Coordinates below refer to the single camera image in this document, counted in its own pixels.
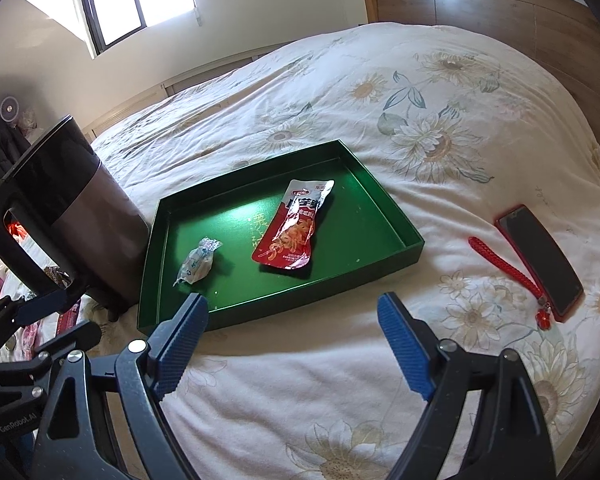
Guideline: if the red braided phone strap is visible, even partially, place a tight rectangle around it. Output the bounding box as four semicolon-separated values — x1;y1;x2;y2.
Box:
468;236;556;332

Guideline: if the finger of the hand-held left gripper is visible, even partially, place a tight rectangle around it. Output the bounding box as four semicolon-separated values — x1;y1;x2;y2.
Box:
0;322;102;386
0;282;88;356

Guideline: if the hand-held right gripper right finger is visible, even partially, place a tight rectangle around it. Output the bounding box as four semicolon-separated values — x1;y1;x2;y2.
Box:
376;291;563;480

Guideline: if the green cardboard tray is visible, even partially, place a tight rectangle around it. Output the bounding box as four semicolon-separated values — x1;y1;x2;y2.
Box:
136;140;426;335

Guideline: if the black trash bin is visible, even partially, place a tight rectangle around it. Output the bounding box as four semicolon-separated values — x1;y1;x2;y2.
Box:
0;115;151;323

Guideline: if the wooden headboard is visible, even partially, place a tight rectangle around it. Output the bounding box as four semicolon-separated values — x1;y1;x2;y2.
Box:
362;0;600;161

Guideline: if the red silver-topped snack packet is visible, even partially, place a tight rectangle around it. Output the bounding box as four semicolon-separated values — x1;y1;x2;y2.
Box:
251;179;336;272

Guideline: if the clear blue candy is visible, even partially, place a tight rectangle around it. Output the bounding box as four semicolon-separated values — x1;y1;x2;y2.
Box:
174;237;224;288

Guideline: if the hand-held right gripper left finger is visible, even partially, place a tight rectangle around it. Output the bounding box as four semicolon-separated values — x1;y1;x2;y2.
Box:
31;291;211;480

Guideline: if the small white fan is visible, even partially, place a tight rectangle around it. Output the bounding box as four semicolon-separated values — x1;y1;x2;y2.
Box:
0;96;23;123

